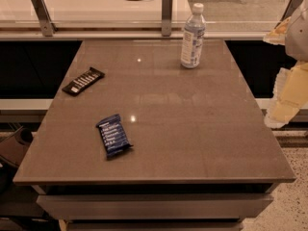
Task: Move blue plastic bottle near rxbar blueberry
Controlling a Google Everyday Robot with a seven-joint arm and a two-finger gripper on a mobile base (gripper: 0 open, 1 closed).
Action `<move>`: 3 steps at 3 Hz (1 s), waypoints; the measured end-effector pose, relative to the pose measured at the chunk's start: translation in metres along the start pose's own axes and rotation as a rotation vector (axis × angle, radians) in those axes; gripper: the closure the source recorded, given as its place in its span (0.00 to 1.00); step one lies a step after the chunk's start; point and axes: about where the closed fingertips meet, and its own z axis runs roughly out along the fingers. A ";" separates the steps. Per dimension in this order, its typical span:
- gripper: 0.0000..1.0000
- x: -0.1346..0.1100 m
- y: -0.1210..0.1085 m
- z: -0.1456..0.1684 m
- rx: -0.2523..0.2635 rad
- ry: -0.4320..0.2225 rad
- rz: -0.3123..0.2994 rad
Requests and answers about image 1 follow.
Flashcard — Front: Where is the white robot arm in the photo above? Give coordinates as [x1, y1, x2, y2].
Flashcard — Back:
[263, 0, 308, 129]

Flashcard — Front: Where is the blue rxbar blueberry bar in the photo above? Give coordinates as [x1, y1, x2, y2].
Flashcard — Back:
[96, 114, 132, 159]

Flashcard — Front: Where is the metal bracket post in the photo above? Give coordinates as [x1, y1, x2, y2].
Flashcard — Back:
[276, 0, 307, 30]
[162, 0, 173, 37]
[31, 0, 56, 37]

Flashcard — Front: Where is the left metal bracket post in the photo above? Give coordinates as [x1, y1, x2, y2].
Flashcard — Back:
[31, 0, 56, 37]

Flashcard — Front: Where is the middle metal bracket post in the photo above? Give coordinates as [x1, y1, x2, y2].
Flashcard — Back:
[162, 0, 173, 37]

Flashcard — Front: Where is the black snack bar wrapper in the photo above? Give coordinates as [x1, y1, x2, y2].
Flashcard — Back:
[62, 67, 105, 96]

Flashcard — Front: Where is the blue plastic water bottle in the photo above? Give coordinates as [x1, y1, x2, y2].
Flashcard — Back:
[180, 3, 206, 68]

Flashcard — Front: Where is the right metal bracket post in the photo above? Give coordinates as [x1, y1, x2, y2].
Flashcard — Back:
[276, 0, 307, 30]

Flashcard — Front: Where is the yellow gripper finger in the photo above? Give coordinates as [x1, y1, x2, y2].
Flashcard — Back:
[264, 61, 308, 128]
[263, 17, 291, 45]

